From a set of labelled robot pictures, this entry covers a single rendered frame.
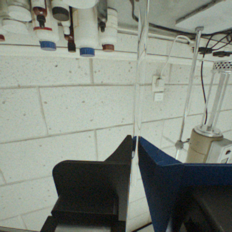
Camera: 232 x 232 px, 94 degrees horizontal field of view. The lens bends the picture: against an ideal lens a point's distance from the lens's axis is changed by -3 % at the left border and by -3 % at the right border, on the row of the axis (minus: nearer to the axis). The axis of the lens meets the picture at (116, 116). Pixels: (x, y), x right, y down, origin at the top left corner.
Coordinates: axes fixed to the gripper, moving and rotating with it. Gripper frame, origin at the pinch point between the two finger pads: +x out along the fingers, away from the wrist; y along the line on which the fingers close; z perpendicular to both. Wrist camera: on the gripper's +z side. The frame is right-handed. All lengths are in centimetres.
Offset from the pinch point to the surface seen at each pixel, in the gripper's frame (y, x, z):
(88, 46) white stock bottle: 11.1, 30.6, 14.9
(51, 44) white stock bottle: 21.0, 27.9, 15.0
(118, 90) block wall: 2, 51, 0
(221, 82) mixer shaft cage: -32.4, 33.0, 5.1
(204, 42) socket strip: -40, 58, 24
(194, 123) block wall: -56, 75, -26
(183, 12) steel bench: -17.6, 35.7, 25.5
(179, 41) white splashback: -28, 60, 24
